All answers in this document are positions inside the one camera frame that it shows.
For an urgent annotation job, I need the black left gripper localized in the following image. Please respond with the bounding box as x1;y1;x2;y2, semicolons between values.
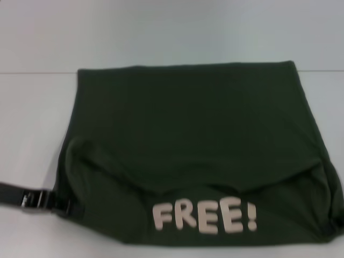
0;181;86;218

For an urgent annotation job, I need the dark green t-shirt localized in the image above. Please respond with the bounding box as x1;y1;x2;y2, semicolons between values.
52;61;344;258

